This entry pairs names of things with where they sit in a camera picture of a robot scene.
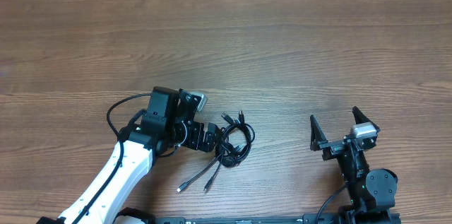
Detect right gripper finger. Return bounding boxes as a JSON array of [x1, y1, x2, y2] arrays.
[[352, 106, 380, 132], [310, 114, 328, 151]]

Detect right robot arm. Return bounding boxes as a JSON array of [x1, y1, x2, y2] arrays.
[[310, 106, 401, 224]]

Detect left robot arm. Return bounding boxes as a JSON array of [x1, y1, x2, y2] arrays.
[[39, 87, 222, 224]]

